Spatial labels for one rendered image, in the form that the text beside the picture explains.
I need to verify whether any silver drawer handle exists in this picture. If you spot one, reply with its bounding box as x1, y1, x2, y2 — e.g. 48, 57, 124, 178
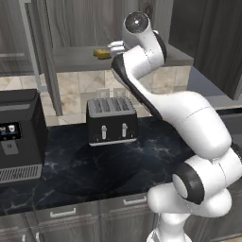
122, 195, 148, 207
49, 207, 78, 219

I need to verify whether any white wall outlet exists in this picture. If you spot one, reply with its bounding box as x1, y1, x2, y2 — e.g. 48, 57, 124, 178
112, 87, 128, 98
95, 87, 110, 99

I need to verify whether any black silver toaster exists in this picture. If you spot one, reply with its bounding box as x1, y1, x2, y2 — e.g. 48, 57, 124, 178
85, 95, 139, 147

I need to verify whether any grey wood cabinet door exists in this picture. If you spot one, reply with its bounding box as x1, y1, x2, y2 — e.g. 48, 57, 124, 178
30, 0, 63, 117

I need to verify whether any black coffee machine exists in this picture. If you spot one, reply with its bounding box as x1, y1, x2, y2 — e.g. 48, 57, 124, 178
0, 88, 49, 187

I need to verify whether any grey wood wall cabinet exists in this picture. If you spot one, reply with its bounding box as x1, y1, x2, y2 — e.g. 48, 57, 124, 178
45, 0, 195, 74

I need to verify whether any yellow sponge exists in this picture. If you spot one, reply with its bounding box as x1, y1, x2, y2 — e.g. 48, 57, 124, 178
93, 47, 112, 61

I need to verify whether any dark wood cabinet door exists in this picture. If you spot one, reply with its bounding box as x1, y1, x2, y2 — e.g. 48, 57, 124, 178
168, 0, 242, 101

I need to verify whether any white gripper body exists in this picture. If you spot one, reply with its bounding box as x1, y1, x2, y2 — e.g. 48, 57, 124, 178
107, 40, 128, 58

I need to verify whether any glass cabinet door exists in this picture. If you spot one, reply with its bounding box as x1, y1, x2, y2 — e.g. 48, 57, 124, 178
0, 0, 43, 93

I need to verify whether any grey drawer front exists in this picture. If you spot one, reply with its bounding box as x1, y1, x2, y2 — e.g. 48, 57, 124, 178
25, 201, 102, 242
99, 192, 159, 242

